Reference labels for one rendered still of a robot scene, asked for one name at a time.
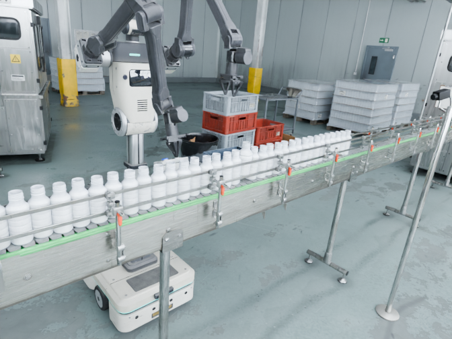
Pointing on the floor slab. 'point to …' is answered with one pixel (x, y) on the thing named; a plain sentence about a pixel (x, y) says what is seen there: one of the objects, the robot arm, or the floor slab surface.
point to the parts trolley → (277, 105)
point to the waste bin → (198, 148)
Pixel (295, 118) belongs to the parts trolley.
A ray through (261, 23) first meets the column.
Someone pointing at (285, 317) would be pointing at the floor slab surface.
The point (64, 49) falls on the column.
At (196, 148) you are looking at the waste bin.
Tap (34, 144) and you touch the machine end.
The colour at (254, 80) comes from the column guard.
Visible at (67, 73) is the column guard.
